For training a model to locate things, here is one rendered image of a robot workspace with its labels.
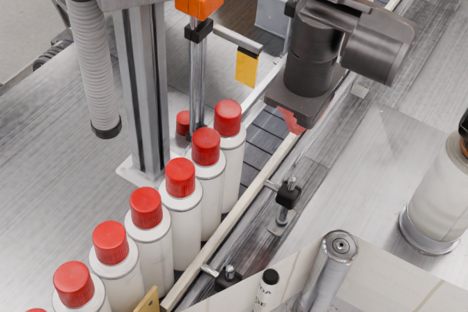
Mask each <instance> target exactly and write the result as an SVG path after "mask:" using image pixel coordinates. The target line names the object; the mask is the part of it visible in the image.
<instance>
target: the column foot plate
mask: <svg viewBox="0 0 468 312"><path fill-rule="evenodd" d="M176 157H181V156H179V155H177V154H175V153H174V152H172V151H170V160H172V159H173V158H176ZM116 173H117V174H118V175H119V176H121V177H123V178H124V179H126V180H128V181H130V182H131V183H133V184H134V185H136V186H137V187H152V188H155V189H156V190H157V191H158V187H159V185H160V183H161V182H162V181H163V179H165V170H164V172H163V173H162V174H161V175H160V176H159V177H158V178H157V179H156V181H153V180H151V179H150V178H147V177H146V176H144V175H142V174H141V173H139V172H138V171H135V170H134V169H133V163H132V154H131V155H130V156H129V157H128V158H127V159H126V160H125V161H124V162H123V163H122V164H121V165H120V166H119V167H118V168H117V169H116Z"/></svg>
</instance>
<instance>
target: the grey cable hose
mask: <svg viewBox="0 0 468 312"><path fill-rule="evenodd" d="M65 2H66V6H67V8H68V15H69V18H70V24H71V28H72V34H73V37H74V42H75V47H76V51H77V57H78V60H79V66H80V70H81V76H82V80H83V83H84V90H85V93H86V99H87V103H88V108H89V111H90V115H91V129H92V131H93V133H94V134H95V135H96V136H97V137H98V138H100V139H112V138H114V137H116V136H117V135H118V134H119V133H120V131H121V128H122V121H121V116H120V115H119V112H118V103H117V99H116V89H115V85H114V76H113V70H112V66H111V57H110V52H109V43H108V38H107V30H106V25H105V20H104V12H102V11H101V9H100V8H99V6H98V3H97V1H96V0H65Z"/></svg>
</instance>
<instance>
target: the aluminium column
mask: <svg viewBox="0 0 468 312"><path fill-rule="evenodd" d="M151 8H152V16H153V31H154V41H155V65H156V80H157V114H156V104H155V84H154V74H153V53H152V43H151V32H150V13H149V5H145V6H138V7H134V8H128V9H123V10H117V11H113V12H112V15H113V21H114V31H115V36H116V46H117V51H118V61H119V67H120V76H121V82H122V87H123V97H124V103H125V113H126V118H127V128H128V133H129V139H130V148H131V154H132V163H133V169H134V170H135V171H138V172H139V173H141V174H142V175H144V176H146V177H147V178H150V179H151V180H153V181H156V179H157V178H158V177H159V176H160V175H161V174H162V173H163V172H164V170H165V166H166V164H167V163H168V162H169V161H170V143H169V111H168V94H167V78H166V45H165V28H164V2H160V3H153V4H151ZM157 119H158V130H159V143H160V150H161V161H162V170H160V165H159V144H158V134H157Z"/></svg>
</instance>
